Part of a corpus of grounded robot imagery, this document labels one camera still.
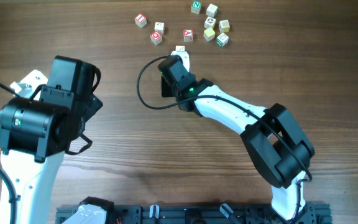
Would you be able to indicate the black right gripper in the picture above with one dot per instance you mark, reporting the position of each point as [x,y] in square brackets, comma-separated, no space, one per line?
[165,89]

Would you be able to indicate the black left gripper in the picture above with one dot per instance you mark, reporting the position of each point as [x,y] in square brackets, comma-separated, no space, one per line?
[94,104]

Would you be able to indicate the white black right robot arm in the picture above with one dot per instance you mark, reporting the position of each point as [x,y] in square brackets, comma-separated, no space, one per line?
[278,148]

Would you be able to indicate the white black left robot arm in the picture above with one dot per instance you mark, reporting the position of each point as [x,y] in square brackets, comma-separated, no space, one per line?
[37,127]

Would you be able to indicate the wooden block plain picture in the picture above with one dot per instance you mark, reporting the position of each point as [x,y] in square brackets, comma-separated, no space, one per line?
[180,48]

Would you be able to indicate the wooden block red Q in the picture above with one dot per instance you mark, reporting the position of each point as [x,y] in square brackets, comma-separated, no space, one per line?
[156,37]

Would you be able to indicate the wooden block red A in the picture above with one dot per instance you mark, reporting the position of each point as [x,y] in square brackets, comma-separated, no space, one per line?
[188,35]

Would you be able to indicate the yellow top wooden block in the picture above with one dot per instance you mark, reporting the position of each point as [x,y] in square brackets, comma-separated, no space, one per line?
[209,34]

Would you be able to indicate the wooden block small picture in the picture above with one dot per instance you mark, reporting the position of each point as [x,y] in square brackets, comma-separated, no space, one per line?
[159,27]

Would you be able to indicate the wooden block green side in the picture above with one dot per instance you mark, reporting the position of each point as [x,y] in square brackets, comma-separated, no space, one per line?
[222,39]

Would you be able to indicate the wooden block brown face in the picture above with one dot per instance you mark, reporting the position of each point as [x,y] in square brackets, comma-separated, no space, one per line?
[209,22]

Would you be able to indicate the wooden block red I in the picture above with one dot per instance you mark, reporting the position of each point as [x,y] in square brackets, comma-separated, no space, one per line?
[140,20]

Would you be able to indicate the wooden block yellow edge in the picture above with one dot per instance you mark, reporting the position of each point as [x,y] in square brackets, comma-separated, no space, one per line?
[224,26]

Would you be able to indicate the wooden block green N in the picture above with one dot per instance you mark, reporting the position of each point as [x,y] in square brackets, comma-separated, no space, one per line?
[196,7]

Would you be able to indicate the wooden block green edge top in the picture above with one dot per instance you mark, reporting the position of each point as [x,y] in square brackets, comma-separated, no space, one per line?
[211,10]

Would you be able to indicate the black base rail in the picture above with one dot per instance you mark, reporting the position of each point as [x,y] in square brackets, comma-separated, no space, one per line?
[253,213]

